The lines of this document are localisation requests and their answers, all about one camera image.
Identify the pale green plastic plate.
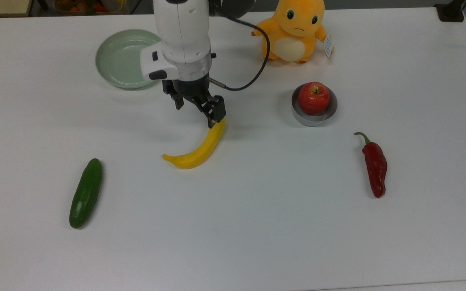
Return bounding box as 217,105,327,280
95,29,163,90

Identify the grey round bowl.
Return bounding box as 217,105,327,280
291,83,338,127

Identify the black clamp base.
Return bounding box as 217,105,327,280
434,0,466,22

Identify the red chili pepper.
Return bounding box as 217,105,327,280
354,132,388,198

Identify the orange dinosaur plush toy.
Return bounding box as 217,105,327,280
252,0,335,65

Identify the red apple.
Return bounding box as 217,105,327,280
298,82,331,116

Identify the yellow banana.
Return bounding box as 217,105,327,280
162,118,226,170

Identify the white plush toy tag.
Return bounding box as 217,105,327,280
323,34,335,59

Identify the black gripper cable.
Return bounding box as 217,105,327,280
208,2,271,91

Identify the green cucumber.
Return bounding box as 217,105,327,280
69,158,104,230

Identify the box of toy fruits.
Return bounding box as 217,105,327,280
53,0,131,15

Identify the beige board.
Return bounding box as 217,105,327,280
0,0,34,18

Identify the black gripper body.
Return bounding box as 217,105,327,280
162,77,220,107

